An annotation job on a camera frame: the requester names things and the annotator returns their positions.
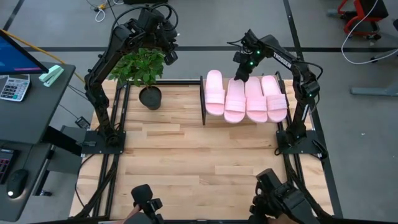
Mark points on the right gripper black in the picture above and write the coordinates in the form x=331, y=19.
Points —
x=250, y=56

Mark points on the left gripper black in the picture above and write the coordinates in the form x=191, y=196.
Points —
x=166, y=35

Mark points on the pink rubber slide sandal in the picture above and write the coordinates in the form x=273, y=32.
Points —
x=275, y=99
x=235, y=105
x=255, y=102
x=214, y=93

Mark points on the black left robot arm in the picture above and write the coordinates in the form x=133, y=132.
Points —
x=102, y=62

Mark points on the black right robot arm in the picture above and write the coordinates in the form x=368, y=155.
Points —
x=301, y=84

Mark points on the potted green plant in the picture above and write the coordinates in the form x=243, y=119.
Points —
x=140, y=67

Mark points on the black box on floor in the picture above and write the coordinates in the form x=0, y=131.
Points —
x=133, y=1

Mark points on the black power adapter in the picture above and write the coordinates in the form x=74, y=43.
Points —
x=82, y=122

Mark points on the mint green stapler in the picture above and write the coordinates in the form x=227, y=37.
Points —
x=51, y=74

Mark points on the grey metal stand leg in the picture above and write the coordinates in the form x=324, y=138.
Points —
x=376, y=91

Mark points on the black computer monitor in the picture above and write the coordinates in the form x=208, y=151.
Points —
x=15, y=57

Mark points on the black office desk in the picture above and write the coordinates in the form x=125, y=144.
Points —
x=31, y=118

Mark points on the grey desk calculator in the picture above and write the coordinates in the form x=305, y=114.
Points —
x=14, y=88

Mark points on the black backlit keyboard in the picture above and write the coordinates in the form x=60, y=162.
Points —
x=4, y=166

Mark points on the black computer mouse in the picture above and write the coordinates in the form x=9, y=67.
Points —
x=17, y=183

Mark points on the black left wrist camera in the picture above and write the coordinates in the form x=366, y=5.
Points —
x=171, y=58

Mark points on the black frame wooden shelf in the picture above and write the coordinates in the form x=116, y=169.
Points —
x=203, y=102

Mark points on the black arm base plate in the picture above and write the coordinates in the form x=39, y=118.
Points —
x=96, y=149
x=306, y=150

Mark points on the red frame black cart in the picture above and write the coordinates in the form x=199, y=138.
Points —
x=373, y=7

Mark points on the black aluminium table frame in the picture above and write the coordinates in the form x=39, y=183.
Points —
x=186, y=222

